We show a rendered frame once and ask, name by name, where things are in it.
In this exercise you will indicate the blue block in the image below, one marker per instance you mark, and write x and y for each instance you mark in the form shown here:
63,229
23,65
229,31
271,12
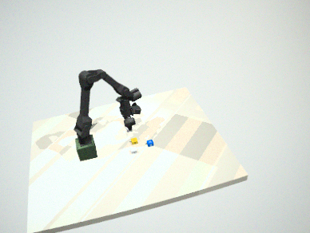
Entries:
150,143

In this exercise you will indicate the yellow block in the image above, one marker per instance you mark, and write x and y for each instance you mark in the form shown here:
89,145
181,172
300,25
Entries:
134,141

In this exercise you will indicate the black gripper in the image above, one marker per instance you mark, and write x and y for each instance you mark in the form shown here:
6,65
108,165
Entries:
128,120

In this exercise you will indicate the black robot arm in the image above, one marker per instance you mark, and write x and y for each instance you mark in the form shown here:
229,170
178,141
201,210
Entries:
86,80

